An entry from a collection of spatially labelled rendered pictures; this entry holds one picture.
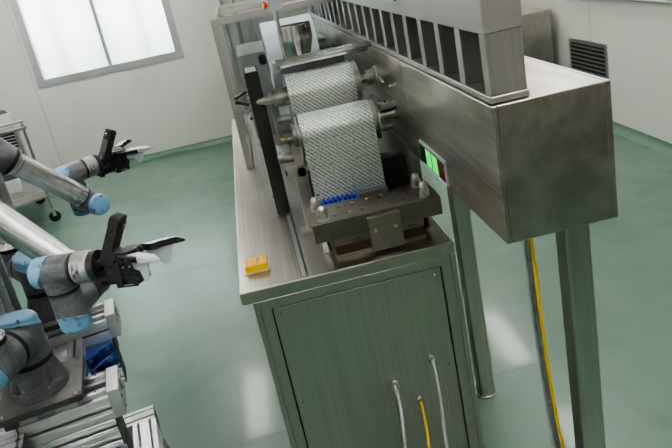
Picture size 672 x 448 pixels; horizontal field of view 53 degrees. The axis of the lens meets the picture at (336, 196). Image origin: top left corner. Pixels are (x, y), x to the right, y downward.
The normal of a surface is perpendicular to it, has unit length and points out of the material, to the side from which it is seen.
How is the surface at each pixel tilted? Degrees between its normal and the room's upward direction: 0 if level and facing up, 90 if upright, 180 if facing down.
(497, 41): 90
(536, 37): 90
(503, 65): 90
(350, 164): 90
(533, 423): 0
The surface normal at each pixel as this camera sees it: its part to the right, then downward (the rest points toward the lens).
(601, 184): 0.15, 0.31
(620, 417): -0.19, -0.92
